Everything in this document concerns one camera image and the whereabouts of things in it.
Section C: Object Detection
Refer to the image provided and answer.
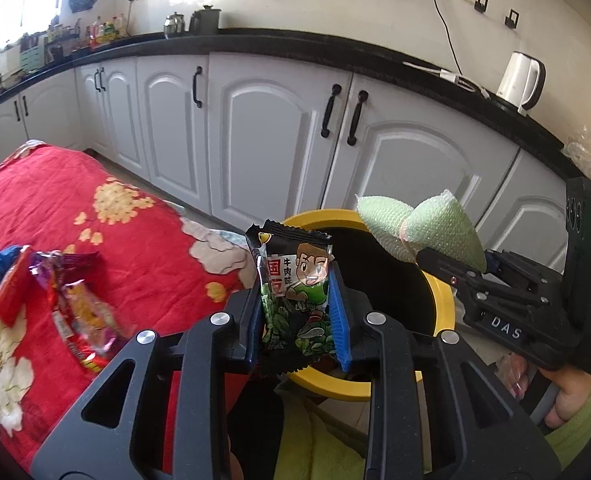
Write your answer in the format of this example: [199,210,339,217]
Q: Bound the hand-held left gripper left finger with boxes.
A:
[30,287,263,480]

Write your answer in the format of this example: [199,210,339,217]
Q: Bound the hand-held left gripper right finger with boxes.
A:
[325,266,561,480]

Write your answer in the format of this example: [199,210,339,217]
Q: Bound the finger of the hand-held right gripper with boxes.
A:
[485,250,565,293]
[415,249,496,301]

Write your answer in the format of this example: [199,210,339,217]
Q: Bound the green foam net sleeve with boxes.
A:
[356,189,487,268]

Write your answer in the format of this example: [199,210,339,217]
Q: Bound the green snack packet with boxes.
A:
[245,219,337,367]

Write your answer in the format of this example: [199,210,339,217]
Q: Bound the yellow rimmed black trash bin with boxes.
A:
[255,208,457,403]

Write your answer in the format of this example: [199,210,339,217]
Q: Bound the person's right hand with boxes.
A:
[508,352,591,428]

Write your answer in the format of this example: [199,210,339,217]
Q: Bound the dark cloth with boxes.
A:
[225,375,286,480]

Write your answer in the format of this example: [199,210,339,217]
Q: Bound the person's green garment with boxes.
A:
[275,385,371,480]

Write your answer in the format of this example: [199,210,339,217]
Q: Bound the clear plastic bag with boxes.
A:
[563,125,591,186]

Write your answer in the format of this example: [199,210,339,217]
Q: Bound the orange snack wrapper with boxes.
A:
[50,280,126,373]

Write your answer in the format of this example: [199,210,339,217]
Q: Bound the white electric kettle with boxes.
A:
[498,51,547,113]

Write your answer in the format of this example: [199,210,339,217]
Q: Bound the white base cabinets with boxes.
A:
[0,47,571,281]

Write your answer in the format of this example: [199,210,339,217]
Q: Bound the red snack packet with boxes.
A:
[0,246,33,326]

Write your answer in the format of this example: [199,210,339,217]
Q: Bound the red floral blanket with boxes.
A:
[0,141,258,471]

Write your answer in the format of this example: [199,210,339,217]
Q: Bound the steel teapot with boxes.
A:
[164,11,186,39]

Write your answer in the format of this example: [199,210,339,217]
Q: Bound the dark metal pot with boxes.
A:
[189,5,221,36]

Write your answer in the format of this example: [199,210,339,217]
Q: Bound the group of condiment bottles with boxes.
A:
[88,12,128,48]

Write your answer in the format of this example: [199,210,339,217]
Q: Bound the white charger with cable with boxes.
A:
[440,67,491,101]

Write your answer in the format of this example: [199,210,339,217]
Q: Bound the black power cable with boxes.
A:
[433,0,463,76]

